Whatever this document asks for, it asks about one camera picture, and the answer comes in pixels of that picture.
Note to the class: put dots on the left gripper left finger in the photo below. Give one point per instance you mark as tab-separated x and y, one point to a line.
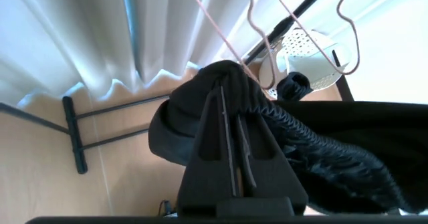
207	177

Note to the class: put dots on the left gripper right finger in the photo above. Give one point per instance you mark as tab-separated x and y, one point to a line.
271	180

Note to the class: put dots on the white laundry basket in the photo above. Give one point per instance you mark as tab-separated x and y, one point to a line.
311	63

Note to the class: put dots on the black clothes rack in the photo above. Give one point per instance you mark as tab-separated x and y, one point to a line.
75	133

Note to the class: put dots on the beige curtain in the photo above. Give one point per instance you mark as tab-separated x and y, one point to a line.
50	33

